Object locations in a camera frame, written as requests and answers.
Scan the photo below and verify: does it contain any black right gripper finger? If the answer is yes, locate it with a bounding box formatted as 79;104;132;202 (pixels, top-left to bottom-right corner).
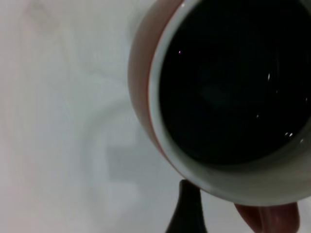
165;179;207;233

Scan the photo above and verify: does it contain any red ceramic mug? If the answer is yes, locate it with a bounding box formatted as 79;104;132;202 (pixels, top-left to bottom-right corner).
127;0;311;233

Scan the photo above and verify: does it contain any dark coffee liquid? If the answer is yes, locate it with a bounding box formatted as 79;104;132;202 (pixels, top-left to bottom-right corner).
157;0;311;167

